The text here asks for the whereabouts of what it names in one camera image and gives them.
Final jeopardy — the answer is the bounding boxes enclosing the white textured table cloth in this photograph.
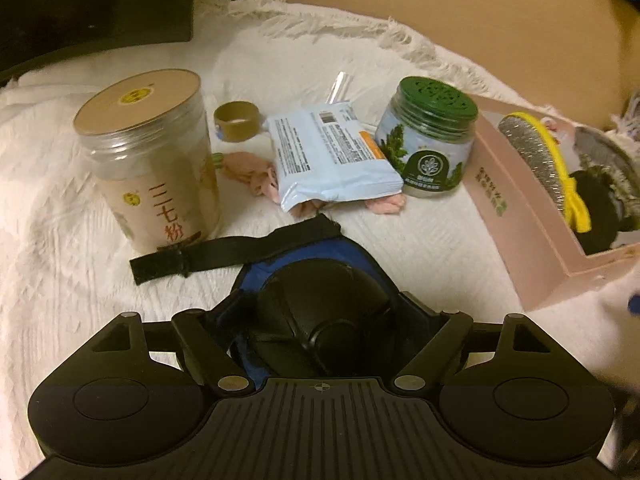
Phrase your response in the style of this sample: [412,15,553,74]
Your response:
[1,0,639,479]

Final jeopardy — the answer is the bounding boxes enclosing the light blue wipes packet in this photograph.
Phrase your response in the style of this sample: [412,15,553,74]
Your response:
[267,101,402,212]

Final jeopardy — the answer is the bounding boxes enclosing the black round sponge in box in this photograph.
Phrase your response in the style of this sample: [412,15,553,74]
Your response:
[570,170,634,255]

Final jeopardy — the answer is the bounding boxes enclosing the clear plastic tube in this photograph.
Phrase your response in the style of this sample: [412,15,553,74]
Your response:
[326,70,352,104]

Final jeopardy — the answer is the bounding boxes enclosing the brown tape roll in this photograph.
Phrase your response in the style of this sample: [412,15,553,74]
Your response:
[214,101,264,143]

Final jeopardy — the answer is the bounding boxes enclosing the black and blue knee pad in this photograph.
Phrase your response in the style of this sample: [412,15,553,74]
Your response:
[130,214,446,388]

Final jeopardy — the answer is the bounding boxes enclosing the grey round scrub pad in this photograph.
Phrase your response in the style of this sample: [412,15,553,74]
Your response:
[574,126,639,200]

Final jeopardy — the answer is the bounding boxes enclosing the green lid air freshener jar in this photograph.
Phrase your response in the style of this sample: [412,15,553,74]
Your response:
[374,76,478,197]

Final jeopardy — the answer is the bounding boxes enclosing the clear jar with tan lid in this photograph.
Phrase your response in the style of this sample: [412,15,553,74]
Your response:
[73,68,221,254]

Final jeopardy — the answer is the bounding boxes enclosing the yellow round scrub pad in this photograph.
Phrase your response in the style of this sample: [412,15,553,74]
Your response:
[498,112,592,233]

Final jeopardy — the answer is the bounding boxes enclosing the pink cardboard box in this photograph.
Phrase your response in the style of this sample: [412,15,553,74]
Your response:
[463,96,639,310]

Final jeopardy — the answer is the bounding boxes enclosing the pink soft toy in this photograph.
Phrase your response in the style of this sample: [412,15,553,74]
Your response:
[212,152,406,214]

